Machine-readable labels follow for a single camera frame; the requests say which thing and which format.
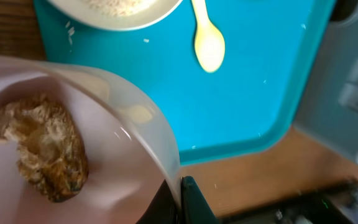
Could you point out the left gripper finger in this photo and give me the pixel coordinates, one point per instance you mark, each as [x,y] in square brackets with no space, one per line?
[194,208]

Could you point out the pink bowl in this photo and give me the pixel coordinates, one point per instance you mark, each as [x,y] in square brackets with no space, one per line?
[130,146]

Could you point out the brown food piece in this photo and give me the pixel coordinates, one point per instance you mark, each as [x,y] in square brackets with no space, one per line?
[52,156]

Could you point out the black base bar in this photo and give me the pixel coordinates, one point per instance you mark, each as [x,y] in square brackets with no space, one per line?
[335,204]

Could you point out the yellow plastic spoon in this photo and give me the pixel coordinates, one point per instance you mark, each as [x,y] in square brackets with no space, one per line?
[209,42]

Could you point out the teal serving tray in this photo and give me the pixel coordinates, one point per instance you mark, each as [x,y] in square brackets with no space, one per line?
[244,107]

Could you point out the cream bowl with rice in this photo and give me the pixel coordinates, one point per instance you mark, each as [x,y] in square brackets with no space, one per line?
[117,15]

